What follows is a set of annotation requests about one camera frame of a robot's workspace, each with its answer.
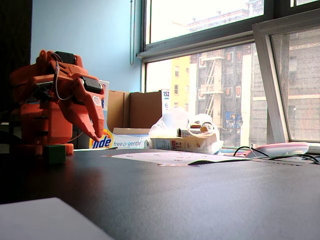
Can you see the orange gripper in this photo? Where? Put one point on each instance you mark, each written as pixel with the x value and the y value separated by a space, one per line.
pixel 80 98

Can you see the green cube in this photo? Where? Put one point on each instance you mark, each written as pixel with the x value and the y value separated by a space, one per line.
pixel 55 153

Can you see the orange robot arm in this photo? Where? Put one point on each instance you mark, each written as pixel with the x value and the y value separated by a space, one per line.
pixel 32 117

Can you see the white numbered grid paper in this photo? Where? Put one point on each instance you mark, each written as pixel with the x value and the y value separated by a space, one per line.
pixel 170 157

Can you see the Tide detergent cardboard box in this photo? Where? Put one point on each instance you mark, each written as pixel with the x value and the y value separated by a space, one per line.
pixel 125 143

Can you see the clear plastic bag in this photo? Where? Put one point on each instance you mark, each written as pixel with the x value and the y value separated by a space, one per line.
pixel 172 120

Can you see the printed cardboard tray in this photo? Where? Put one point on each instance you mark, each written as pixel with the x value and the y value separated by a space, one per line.
pixel 175 144

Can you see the pink tape piece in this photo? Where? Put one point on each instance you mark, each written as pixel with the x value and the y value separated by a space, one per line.
pixel 178 165

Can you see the white paper sheet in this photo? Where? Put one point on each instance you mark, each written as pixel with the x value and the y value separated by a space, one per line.
pixel 37 220

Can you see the pink pencil case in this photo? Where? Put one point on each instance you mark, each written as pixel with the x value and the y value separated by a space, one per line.
pixel 280 148

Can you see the grey window frame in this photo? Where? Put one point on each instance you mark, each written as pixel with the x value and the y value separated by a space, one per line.
pixel 200 41

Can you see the window screen frame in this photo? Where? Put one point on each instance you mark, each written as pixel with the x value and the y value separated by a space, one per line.
pixel 265 62

